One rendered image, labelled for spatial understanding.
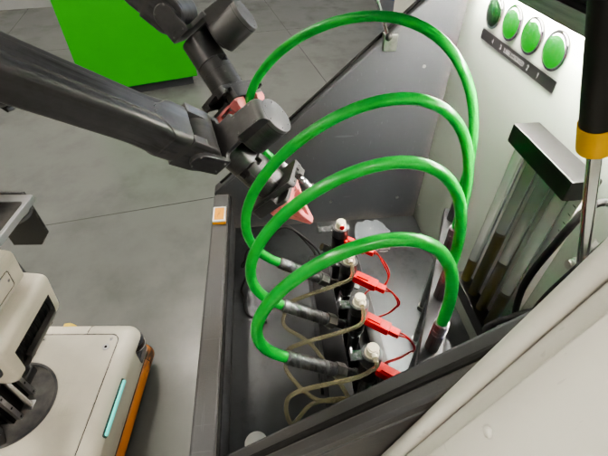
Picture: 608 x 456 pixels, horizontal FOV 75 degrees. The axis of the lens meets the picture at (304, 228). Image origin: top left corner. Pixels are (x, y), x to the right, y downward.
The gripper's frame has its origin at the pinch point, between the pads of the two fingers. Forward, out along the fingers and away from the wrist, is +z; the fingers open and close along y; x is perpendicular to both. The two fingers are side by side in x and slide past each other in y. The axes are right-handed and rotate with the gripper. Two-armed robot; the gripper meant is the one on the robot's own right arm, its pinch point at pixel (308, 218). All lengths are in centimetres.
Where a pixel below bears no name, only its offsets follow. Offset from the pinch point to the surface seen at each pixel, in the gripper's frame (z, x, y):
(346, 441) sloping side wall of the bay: 5.6, -36.1, 7.1
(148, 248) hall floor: 10, 86, -147
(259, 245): -11.8, -20.6, 6.9
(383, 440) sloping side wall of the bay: 8.4, -35.3, 9.7
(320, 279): 4.9, -10.6, 0.1
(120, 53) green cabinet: -82, 262, -188
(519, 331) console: -2.9, -35.0, 29.4
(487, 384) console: 1.3, -35.8, 24.8
